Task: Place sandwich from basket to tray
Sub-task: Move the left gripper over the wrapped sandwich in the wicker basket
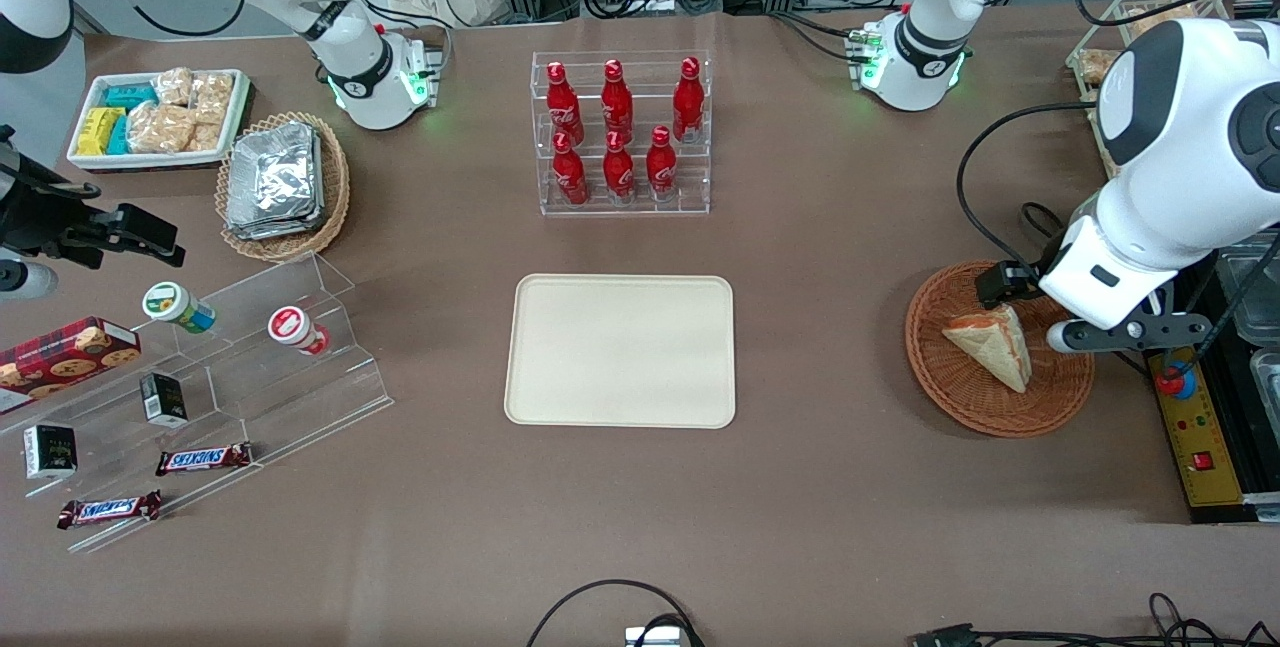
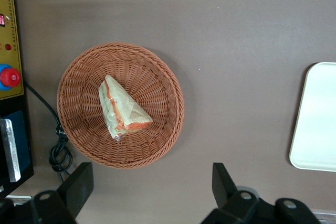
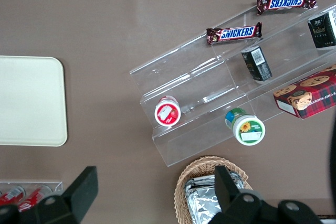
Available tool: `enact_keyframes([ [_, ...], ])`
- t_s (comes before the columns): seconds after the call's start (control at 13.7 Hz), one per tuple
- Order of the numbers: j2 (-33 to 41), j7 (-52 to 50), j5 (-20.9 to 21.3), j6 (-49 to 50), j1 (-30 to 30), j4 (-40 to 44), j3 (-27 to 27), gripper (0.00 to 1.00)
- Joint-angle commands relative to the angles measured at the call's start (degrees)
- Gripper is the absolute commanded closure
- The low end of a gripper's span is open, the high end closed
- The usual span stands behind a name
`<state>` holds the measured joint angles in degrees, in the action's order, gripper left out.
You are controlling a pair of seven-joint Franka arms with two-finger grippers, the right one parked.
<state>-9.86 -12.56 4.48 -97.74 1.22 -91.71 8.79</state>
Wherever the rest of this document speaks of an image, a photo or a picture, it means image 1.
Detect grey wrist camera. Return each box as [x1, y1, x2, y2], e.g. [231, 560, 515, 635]
[0, 260, 58, 300]
[1046, 310, 1213, 355]

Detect clear acrylic stepped stand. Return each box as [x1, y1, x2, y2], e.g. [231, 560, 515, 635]
[0, 252, 394, 555]

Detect black side shelf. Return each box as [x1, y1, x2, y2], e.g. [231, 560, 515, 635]
[1130, 227, 1280, 526]

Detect black looped table cable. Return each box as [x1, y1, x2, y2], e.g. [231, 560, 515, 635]
[527, 579, 706, 647]

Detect black cable with connector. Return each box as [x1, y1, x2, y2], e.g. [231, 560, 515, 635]
[910, 591, 1280, 647]

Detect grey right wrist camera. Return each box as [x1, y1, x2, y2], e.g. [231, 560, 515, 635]
[0, 260, 58, 300]

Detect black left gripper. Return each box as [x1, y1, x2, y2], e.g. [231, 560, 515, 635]
[977, 257, 1057, 311]

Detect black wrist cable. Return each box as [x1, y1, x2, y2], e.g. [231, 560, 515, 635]
[956, 102, 1101, 273]
[0, 159, 103, 200]

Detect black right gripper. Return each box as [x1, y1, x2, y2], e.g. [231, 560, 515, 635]
[0, 189, 187, 269]

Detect triangular sandwich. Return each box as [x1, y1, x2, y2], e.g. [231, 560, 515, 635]
[942, 303, 1033, 394]

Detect light wicker basket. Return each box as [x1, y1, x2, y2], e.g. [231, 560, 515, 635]
[215, 111, 352, 263]

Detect red cola bottle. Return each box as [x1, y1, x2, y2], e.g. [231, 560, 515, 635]
[601, 59, 635, 142]
[551, 132, 589, 207]
[645, 125, 679, 203]
[545, 61, 585, 148]
[672, 57, 705, 145]
[603, 130, 637, 205]

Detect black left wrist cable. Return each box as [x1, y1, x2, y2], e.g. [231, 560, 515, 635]
[956, 102, 1101, 273]

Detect red tartan cookie box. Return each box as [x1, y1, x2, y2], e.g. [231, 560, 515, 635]
[0, 316, 143, 416]

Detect cream plastic tray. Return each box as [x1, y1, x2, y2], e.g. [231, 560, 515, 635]
[503, 274, 737, 429]

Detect green lid cup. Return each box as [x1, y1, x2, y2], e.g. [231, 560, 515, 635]
[141, 281, 217, 334]

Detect white snack tray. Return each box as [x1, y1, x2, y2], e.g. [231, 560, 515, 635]
[66, 68, 251, 173]

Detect red lid cup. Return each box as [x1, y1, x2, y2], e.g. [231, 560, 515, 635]
[267, 305, 331, 357]

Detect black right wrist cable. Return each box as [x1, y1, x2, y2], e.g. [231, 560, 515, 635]
[0, 159, 103, 200]

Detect yellow snack packet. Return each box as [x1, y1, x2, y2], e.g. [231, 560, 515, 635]
[77, 107, 126, 156]

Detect brown wicker basket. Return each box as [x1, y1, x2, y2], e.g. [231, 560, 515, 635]
[905, 259, 1096, 439]

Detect clear acrylic bottle rack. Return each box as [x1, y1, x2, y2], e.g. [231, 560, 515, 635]
[531, 50, 712, 218]

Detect silver foil packet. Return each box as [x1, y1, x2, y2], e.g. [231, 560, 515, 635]
[225, 121, 326, 241]

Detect white wire rack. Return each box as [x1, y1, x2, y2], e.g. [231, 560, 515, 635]
[1066, 0, 1233, 93]

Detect small black carton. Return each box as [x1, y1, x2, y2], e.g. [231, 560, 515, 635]
[139, 372, 189, 429]
[23, 423, 79, 481]

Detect yellow control box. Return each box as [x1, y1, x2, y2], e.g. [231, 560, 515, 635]
[1147, 347, 1246, 510]

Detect Snickers chocolate bar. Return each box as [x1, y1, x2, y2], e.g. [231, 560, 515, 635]
[56, 490, 163, 530]
[155, 441, 254, 477]

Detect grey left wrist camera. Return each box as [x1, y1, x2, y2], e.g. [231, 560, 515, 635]
[1046, 310, 1213, 355]

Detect clear plastic container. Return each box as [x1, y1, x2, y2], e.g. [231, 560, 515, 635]
[1215, 237, 1280, 346]
[1250, 349, 1280, 408]

